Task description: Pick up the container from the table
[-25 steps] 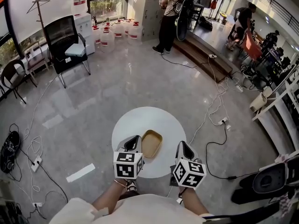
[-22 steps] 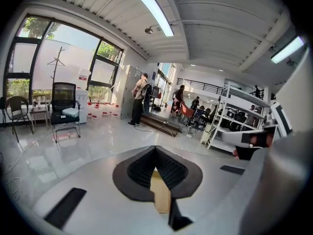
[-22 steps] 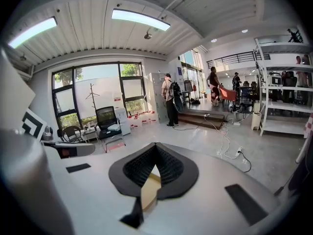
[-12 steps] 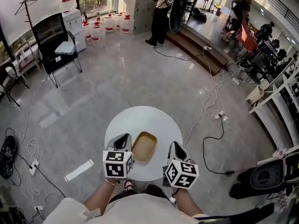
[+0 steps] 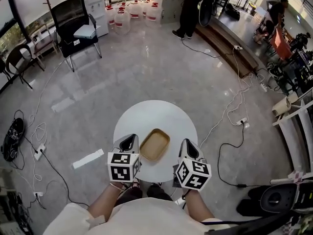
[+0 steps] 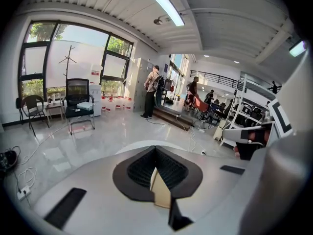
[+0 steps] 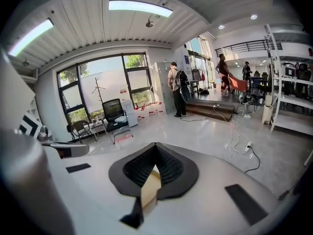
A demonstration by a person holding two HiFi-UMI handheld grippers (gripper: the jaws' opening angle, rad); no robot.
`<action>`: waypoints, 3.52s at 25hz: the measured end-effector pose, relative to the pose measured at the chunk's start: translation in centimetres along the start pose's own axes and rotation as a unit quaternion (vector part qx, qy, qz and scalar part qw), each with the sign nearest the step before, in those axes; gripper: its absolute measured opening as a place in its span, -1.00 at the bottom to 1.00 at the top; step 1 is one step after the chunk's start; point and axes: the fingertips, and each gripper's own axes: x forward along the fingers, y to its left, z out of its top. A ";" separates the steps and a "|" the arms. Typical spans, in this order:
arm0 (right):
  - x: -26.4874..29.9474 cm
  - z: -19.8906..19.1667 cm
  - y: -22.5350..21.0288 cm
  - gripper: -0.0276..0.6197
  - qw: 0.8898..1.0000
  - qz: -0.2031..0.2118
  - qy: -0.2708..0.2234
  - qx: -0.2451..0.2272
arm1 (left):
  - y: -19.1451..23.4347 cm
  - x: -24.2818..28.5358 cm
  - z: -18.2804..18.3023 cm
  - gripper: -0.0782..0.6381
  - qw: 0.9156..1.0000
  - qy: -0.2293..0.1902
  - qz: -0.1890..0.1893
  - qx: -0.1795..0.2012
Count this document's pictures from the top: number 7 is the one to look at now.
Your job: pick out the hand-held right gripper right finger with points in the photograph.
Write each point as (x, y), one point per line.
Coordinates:
(207, 192)

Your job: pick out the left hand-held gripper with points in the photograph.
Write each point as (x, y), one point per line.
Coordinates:
(30, 126)

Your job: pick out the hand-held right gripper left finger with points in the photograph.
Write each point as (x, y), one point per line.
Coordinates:
(97, 192)

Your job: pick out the cream plastic bowl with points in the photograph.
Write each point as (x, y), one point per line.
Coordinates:
(150, 190)

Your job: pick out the small wooden side table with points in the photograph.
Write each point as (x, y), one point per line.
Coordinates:
(97, 125)

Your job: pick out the white flat box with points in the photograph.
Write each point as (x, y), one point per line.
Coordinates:
(121, 119)

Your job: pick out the black mesh office chair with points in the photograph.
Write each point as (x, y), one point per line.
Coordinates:
(112, 108)

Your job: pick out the wooden coat rack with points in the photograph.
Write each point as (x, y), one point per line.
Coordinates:
(98, 92)

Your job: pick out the white water dispenser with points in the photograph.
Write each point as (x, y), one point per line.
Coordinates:
(129, 111)

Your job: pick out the black framed window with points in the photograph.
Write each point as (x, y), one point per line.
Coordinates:
(102, 82)

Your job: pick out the large dispenser water bottle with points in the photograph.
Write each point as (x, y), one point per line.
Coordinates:
(122, 90)

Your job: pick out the row of clear water jugs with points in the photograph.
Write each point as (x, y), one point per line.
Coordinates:
(149, 110)

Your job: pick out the dark wooden step platform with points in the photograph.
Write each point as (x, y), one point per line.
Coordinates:
(203, 109)

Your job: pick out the white pedal trash bin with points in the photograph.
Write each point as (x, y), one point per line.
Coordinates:
(267, 110)

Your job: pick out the grey metal locker cabinet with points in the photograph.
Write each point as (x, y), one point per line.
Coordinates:
(161, 87)

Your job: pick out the white metal shelf rack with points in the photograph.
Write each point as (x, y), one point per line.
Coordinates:
(288, 121)

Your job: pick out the small black table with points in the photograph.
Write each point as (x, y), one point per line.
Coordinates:
(194, 83)

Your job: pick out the orange chair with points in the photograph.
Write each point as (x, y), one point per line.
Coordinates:
(238, 84)

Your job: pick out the long ceiling light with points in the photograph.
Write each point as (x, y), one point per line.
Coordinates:
(140, 8)
(30, 38)

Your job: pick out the glass entrance door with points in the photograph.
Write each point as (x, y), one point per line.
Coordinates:
(198, 57)

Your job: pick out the round ceiling detector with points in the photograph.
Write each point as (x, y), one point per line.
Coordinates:
(149, 23)

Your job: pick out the black mezzanine railing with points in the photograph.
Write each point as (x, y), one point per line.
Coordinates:
(247, 46)

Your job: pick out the round ceiling downlight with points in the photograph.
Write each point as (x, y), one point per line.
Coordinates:
(253, 16)
(221, 26)

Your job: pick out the blue wall sign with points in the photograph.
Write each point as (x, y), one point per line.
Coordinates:
(187, 59)

